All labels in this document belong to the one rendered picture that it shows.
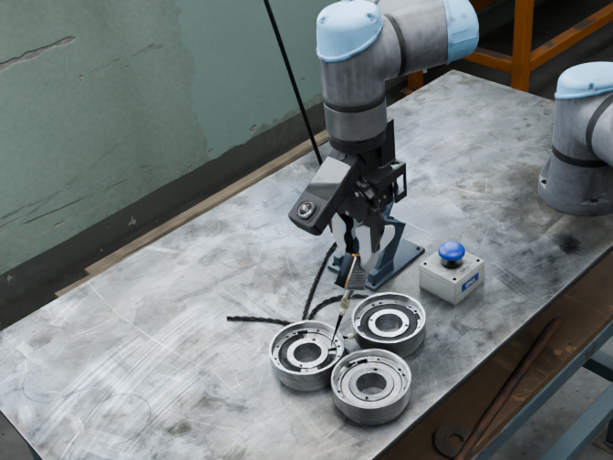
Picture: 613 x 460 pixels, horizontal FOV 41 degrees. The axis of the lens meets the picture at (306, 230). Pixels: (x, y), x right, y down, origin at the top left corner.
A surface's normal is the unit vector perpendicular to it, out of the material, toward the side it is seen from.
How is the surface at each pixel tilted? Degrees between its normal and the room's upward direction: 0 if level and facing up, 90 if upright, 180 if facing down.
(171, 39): 90
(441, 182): 0
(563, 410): 0
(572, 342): 0
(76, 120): 90
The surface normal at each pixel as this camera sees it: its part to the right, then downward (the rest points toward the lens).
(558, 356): -0.11, -0.80
